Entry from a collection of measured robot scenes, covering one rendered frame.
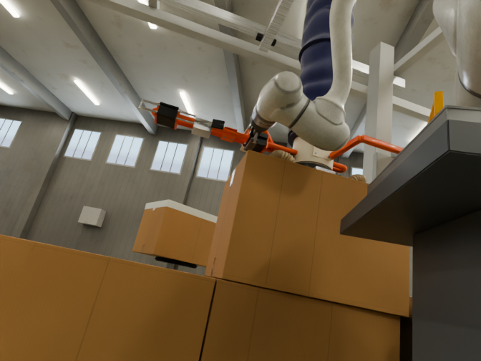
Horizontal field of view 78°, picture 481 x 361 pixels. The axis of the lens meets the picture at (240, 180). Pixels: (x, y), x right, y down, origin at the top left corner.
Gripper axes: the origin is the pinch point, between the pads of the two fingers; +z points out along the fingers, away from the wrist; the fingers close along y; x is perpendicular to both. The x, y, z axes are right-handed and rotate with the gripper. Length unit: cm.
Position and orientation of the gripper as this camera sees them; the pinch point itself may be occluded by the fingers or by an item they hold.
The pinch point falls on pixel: (246, 140)
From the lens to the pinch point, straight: 119.3
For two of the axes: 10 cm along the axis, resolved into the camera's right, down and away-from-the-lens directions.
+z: -2.6, 2.6, 9.3
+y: -2.0, 9.3, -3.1
